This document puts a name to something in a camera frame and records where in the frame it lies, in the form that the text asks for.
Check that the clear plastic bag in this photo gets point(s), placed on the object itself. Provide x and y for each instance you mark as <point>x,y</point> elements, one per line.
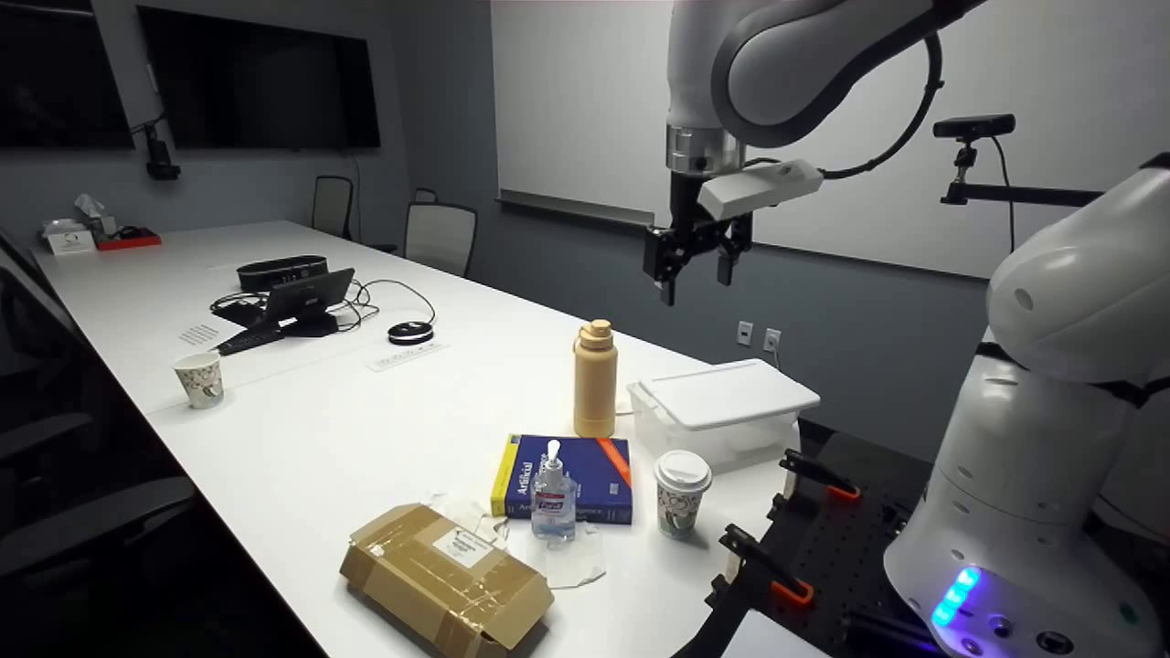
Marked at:
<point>587,563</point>

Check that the clear pump bottle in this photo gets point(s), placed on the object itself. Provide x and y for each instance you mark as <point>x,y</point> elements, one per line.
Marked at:
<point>555,497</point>

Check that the small white dispenser bottle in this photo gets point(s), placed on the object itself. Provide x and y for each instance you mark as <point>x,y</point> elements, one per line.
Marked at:
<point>97,213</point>

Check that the round black speakerphone puck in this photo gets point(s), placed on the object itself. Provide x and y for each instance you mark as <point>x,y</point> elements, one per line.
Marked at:
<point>411,329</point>

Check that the red flat tray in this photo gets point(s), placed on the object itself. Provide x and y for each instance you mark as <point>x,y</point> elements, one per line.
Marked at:
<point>131,238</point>

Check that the white lidded paper cup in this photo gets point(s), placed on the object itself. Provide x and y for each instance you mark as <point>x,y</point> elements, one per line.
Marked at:
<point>683,487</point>

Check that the white tissue box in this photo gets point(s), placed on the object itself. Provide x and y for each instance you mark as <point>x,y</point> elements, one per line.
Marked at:
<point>67,238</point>

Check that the black camera on mount arm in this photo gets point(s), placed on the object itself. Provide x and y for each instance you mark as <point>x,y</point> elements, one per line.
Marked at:
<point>975,124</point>

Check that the black rectangular speaker box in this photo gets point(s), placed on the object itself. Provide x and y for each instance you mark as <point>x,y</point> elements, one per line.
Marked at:
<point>284,270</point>

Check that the patterned open paper cup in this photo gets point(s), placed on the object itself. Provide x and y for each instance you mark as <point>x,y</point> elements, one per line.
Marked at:
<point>200,381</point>

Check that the black conference tablet console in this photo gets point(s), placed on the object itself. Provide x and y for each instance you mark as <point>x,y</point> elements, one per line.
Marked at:
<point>294,305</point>

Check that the brown cardboard box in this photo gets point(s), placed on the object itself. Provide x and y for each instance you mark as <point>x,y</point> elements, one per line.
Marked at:
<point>443,580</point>

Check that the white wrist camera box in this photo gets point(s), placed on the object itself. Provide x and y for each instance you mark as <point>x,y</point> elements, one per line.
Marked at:
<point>757,185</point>

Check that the grey mesh office chair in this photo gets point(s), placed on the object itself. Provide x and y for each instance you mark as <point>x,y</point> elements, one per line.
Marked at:
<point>331,206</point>
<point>439,238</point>

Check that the dark mesh office chair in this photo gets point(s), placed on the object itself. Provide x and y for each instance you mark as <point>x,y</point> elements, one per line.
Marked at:
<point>87,524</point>

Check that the white wall outlet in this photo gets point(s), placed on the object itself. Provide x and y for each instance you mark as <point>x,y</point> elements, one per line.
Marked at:
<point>744,329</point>
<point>773,339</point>

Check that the black webcam on wall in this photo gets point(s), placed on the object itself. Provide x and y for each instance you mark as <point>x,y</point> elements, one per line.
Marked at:
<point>162,150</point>

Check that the larger black wall television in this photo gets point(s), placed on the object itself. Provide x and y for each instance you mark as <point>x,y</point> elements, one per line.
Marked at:
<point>259,77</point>

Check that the smaller black wall television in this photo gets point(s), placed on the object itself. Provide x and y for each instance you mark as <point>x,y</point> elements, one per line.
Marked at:
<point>61,75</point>

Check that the blue book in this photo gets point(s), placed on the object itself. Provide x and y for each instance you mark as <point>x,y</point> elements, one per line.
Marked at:
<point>601,481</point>

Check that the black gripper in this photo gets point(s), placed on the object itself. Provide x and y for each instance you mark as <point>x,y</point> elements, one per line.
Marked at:
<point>694,223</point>

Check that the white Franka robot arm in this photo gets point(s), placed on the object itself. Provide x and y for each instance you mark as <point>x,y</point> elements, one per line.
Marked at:
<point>1072,305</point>

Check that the tan insulated bottle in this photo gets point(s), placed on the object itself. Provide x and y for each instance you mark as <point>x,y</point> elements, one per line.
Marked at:
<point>593,384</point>

